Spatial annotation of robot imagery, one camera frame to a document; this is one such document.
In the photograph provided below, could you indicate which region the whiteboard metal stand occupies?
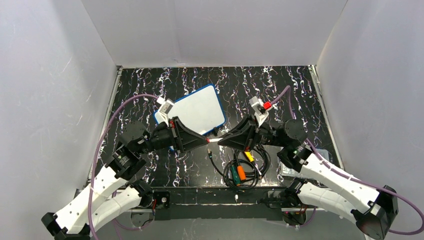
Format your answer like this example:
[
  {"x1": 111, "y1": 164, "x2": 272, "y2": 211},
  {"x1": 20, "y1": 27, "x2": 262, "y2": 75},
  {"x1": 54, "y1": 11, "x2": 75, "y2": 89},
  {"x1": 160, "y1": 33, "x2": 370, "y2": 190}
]
[{"x1": 211, "y1": 127, "x2": 220, "y2": 137}]

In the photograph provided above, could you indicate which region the white red marker pen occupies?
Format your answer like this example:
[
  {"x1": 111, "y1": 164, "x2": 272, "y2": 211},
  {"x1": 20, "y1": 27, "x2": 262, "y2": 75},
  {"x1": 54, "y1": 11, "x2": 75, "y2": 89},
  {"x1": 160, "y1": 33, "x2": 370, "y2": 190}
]
[{"x1": 208, "y1": 138, "x2": 221, "y2": 143}]

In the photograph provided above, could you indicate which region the aluminium frame rail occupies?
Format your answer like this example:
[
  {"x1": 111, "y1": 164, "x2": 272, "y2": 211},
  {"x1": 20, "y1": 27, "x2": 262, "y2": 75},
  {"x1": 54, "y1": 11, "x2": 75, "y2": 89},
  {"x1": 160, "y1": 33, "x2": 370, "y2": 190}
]
[{"x1": 62, "y1": 187, "x2": 377, "y2": 240}]

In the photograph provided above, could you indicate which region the black coiled cable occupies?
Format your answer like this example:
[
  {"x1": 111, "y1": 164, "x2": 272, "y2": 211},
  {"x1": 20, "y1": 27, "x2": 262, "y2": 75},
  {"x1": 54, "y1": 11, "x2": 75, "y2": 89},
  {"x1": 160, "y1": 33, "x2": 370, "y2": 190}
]
[{"x1": 207, "y1": 145, "x2": 272, "y2": 192}]

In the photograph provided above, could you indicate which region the orange handled screwdriver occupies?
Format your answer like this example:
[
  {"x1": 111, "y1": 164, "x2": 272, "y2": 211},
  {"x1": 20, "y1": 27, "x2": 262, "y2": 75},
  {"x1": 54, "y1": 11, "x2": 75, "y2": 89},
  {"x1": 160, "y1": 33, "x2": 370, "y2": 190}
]
[{"x1": 234, "y1": 151, "x2": 247, "y2": 183}]

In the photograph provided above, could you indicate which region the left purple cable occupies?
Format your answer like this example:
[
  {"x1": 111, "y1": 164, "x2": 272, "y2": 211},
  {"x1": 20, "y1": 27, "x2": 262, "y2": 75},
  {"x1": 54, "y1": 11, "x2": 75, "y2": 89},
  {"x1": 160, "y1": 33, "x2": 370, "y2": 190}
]
[{"x1": 89, "y1": 93, "x2": 163, "y2": 240}]

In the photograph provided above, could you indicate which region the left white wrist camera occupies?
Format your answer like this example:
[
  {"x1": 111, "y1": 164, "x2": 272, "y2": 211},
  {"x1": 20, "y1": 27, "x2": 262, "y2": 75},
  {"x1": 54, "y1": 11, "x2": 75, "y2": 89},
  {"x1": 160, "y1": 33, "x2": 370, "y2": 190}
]
[{"x1": 154, "y1": 97, "x2": 175, "y2": 124}]

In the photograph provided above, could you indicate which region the yellow handled screwdriver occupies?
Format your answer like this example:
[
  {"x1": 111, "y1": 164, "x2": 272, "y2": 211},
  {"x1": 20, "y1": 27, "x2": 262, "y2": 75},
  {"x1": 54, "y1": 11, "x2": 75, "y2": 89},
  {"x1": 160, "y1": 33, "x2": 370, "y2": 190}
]
[{"x1": 243, "y1": 151, "x2": 262, "y2": 176}]

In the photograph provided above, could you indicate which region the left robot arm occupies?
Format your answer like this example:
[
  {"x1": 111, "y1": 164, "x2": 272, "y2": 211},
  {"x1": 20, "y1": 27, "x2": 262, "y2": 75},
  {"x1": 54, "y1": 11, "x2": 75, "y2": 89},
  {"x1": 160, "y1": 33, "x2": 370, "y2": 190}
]
[{"x1": 41, "y1": 117, "x2": 209, "y2": 240}]

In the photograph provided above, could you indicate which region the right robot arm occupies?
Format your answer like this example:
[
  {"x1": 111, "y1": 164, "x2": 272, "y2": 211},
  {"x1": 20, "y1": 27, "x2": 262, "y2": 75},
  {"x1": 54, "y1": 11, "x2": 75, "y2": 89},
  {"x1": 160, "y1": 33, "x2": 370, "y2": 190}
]
[{"x1": 218, "y1": 117, "x2": 399, "y2": 240}]

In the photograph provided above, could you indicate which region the clear plastic screw box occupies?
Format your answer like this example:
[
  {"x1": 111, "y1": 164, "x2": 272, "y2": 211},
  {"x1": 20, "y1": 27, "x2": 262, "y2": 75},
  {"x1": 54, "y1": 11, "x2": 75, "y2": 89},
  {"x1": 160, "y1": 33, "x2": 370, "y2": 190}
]
[{"x1": 279, "y1": 148, "x2": 331, "y2": 178}]

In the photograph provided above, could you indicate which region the blue framed whiteboard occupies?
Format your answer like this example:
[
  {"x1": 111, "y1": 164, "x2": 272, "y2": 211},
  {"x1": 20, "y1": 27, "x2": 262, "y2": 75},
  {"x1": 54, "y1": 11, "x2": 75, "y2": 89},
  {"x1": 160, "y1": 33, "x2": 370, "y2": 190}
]
[{"x1": 167, "y1": 84, "x2": 227, "y2": 136}]

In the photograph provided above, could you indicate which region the green handled screwdriver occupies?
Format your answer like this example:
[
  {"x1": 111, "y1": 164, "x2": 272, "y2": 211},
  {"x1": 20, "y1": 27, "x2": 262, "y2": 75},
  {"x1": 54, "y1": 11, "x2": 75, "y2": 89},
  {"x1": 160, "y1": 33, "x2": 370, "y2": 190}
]
[{"x1": 229, "y1": 154, "x2": 242, "y2": 187}]

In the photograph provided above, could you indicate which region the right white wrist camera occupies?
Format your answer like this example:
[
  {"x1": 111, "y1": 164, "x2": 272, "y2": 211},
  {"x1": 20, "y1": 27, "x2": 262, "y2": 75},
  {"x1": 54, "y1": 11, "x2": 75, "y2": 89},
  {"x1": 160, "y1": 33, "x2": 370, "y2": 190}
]
[{"x1": 249, "y1": 96, "x2": 272, "y2": 127}]

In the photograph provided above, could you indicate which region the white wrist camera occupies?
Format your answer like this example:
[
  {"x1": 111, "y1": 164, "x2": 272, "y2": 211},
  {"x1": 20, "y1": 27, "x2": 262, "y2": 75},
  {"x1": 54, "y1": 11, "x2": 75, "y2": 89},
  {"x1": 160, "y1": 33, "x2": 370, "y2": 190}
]
[
  {"x1": 249, "y1": 96, "x2": 272, "y2": 127},
  {"x1": 154, "y1": 97, "x2": 175, "y2": 124}
]

